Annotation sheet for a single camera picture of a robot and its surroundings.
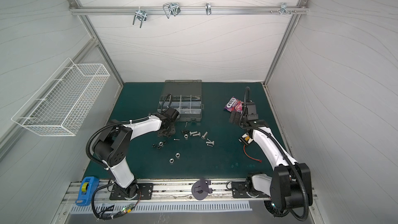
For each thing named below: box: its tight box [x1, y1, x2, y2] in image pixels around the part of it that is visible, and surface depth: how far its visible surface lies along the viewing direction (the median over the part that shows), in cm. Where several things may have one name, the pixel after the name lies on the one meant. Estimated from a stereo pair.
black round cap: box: [191, 177, 213, 201], surface depth 75 cm
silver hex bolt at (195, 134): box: [189, 131, 201, 137], surface depth 94 cm
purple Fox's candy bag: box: [223, 96, 245, 115], surface depth 106 cm
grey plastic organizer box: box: [157, 79, 205, 122], surface depth 112 cm
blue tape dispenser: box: [75, 176, 101, 207], surface depth 72 cm
